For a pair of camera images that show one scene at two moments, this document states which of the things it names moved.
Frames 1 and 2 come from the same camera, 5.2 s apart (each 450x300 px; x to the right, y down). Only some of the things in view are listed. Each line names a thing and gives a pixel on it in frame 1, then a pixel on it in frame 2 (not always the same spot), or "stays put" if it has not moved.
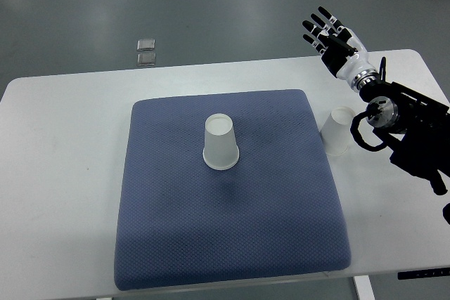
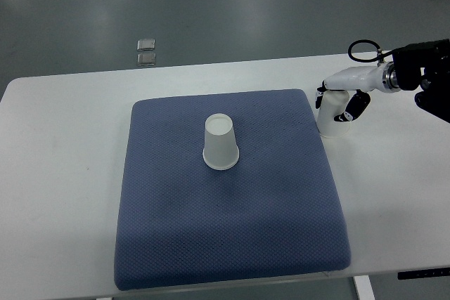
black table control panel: (425, 273) stays put
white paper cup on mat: (221, 150) stays put
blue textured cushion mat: (181, 221) stays put
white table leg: (363, 287) stays put
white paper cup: (336, 131) -> (334, 104)
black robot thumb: (340, 45) -> (356, 106)
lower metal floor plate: (146, 59) stays put
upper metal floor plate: (145, 44) stays put
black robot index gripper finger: (338, 24) -> (320, 90)
